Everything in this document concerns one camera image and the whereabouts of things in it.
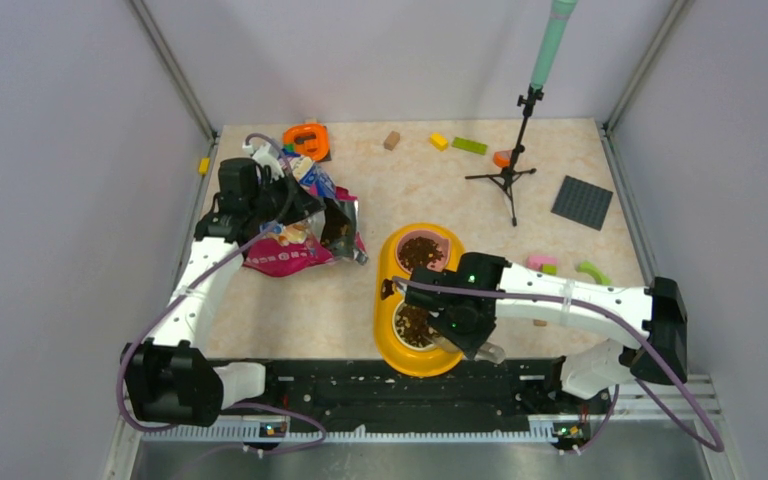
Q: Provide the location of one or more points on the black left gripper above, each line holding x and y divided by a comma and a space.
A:
305, 204

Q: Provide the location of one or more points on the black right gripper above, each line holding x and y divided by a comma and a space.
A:
468, 343

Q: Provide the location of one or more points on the clear plastic scoop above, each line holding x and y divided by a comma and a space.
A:
488, 351

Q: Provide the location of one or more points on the pink pet food bag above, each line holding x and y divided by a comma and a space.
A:
325, 237

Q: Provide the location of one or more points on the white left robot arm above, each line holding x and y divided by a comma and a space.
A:
164, 378

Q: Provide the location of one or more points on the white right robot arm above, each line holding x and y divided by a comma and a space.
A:
644, 328

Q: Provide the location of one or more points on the brown pet food kibble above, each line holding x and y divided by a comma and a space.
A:
410, 321

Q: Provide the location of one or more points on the cream food bowl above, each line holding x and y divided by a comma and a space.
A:
411, 328

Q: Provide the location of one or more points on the yellow double pet feeder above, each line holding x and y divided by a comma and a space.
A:
418, 362

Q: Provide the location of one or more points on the pink food bowl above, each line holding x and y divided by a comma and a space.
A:
422, 248

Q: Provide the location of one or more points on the pink toy brick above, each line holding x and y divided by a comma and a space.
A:
537, 262

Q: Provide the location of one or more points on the green curved toy piece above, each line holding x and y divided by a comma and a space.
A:
594, 272

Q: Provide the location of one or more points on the black tripod stand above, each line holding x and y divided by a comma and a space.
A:
509, 174

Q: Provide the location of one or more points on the tan wooden block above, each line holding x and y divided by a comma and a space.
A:
391, 140

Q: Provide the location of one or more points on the orange toy piece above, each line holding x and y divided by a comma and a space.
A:
502, 158

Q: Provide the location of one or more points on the dark grey building baseplate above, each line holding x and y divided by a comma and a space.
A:
582, 202

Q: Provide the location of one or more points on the green flat toy brick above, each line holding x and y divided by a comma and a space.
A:
470, 146

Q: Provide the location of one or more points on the yellow toy brick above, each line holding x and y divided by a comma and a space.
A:
438, 141

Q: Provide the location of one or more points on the mint green pole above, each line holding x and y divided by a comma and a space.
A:
560, 13

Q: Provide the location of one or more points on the small yellow wall block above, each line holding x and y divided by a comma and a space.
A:
204, 166

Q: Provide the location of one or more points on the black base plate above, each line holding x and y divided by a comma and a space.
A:
473, 397

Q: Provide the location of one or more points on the aluminium frame rail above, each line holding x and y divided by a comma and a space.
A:
645, 434

